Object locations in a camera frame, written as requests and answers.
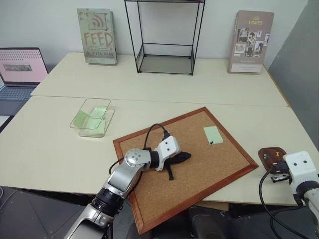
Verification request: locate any wood-framed cork board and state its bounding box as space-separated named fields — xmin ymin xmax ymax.
xmin=113 ymin=107 xmax=259 ymax=235

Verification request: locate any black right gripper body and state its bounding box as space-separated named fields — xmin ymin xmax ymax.
xmin=271 ymin=173 xmax=293 ymax=184

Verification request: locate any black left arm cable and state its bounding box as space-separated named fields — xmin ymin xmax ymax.
xmin=109 ymin=123 xmax=170 ymax=175

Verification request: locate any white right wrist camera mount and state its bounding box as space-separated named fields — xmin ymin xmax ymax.
xmin=283 ymin=150 xmax=319 ymax=186

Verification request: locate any black wire frame shelf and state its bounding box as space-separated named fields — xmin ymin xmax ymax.
xmin=124 ymin=0 xmax=207 ymax=76

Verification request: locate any light green sticky note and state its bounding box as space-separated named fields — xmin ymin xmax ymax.
xmin=203 ymin=125 xmax=224 ymax=145

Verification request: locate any grey FEED book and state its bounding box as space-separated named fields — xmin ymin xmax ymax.
xmin=76 ymin=8 xmax=118 ymax=65

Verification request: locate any dark rounded shape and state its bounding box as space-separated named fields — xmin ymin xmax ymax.
xmin=187 ymin=205 xmax=231 ymax=239

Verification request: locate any clear plastic box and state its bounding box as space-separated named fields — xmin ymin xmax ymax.
xmin=69 ymin=98 xmax=115 ymax=138

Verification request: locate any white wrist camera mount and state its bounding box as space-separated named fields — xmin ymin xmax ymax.
xmin=153 ymin=136 xmax=181 ymax=172
xmin=283 ymin=150 xmax=319 ymax=186

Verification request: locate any open laptop with pink screen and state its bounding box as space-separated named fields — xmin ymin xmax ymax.
xmin=0 ymin=47 xmax=49 ymax=117

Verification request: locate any brown wooden tray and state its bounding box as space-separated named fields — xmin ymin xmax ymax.
xmin=258 ymin=146 xmax=289 ymax=178

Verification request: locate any pale green sticky note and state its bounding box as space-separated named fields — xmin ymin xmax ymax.
xmin=85 ymin=106 xmax=108 ymax=130

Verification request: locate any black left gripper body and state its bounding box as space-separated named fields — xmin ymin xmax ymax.
xmin=165 ymin=152 xmax=185 ymax=166

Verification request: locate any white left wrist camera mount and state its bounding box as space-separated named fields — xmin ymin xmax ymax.
xmin=153 ymin=136 xmax=181 ymax=172

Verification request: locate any brown HOMES book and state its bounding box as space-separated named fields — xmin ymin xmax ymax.
xmin=227 ymin=10 xmax=275 ymax=74

